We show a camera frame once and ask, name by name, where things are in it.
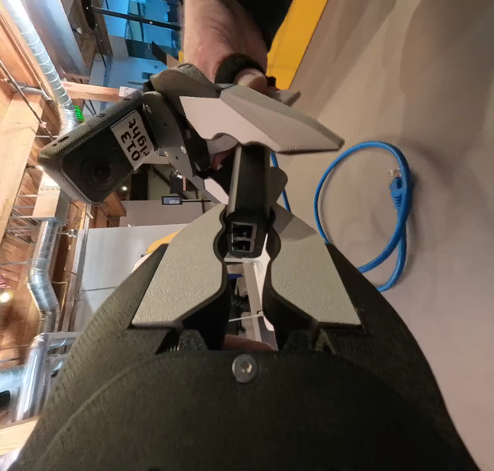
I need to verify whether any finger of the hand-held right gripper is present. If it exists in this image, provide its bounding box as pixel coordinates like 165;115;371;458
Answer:
179;85;345;155
268;166;289;210

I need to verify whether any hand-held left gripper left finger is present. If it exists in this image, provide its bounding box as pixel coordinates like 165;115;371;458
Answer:
131;204;229;350

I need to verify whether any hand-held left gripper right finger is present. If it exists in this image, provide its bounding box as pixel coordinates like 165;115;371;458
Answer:
262;205;362;349

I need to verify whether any black network switch box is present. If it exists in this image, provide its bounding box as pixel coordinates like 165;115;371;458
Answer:
225;146;271;260

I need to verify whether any blue ethernet cable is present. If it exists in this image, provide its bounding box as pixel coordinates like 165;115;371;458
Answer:
269;141;414;293

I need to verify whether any person's right hand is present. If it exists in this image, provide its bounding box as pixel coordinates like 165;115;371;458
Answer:
181;0;278;97

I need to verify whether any silver bent ventilation duct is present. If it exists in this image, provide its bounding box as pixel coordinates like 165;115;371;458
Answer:
26;219;61;333

